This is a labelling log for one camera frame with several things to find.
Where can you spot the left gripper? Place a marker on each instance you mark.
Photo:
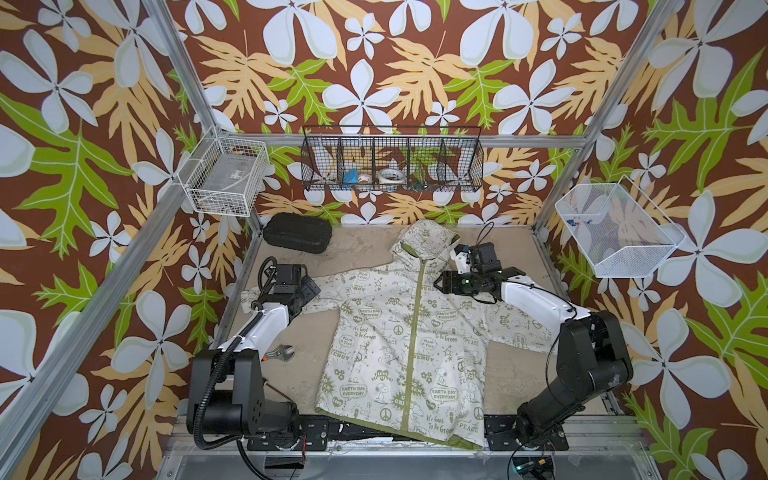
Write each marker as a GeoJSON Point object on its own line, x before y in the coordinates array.
{"type": "Point", "coordinates": [309, 287]}

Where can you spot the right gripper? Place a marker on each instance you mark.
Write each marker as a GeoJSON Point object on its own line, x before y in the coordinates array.
{"type": "Point", "coordinates": [449, 283]}

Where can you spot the white green printed jacket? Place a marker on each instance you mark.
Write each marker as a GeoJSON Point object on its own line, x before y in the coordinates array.
{"type": "Point", "coordinates": [408, 359]}

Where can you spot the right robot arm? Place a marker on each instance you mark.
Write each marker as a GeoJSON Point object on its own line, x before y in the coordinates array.
{"type": "Point", "coordinates": [592, 356]}

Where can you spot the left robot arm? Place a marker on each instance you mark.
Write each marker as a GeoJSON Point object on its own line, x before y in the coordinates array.
{"type": "Point", "coordinates": [227, 401]}

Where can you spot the black zippered case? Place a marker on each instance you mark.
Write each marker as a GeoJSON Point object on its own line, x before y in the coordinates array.
{"type": "Point", "coordinates": [297, 232]}

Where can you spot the blue object in basket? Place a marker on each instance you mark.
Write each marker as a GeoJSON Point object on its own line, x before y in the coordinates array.
{"type": "Point", "coordinates": [350, 177]}

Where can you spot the white mesh basket right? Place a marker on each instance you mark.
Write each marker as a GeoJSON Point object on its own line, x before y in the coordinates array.
{"type": "Point", "coordinates": [620, 230]}

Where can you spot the white tape roll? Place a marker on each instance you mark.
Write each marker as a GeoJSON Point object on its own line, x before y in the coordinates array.
{"type": "Point", "coordinates": [391, 176]}

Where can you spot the small green circuit board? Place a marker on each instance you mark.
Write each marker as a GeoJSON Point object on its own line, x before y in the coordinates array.
{"type": "Point", "coordinates": [538, 469]}

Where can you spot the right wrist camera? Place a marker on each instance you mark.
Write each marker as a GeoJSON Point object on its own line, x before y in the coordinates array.
{"type": "Point", "coordinates": [478, 259]}

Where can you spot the orange handled wrench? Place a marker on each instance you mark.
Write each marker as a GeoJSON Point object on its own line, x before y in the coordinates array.
{"type": "Point", "coordinates": [282, 353]}

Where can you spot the white wire basket left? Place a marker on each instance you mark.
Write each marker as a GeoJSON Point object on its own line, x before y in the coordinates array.
{"type": "Point", "coordinates": [222, 175]}

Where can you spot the black wire basket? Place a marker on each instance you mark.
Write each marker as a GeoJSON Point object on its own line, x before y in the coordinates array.
{"type": "Point", "coordinates": [433, 158]}

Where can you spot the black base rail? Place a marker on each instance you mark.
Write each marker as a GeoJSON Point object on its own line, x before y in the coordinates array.
{"type": "Point", "coordinates": [316, 432]}

